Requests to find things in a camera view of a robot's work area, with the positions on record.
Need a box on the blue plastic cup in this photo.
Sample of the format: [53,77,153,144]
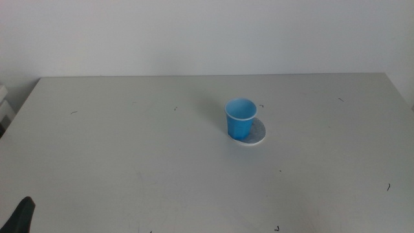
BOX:
[224,98,258,140]

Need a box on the grey round cup mat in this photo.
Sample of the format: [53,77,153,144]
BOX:
[228,116,267,146]

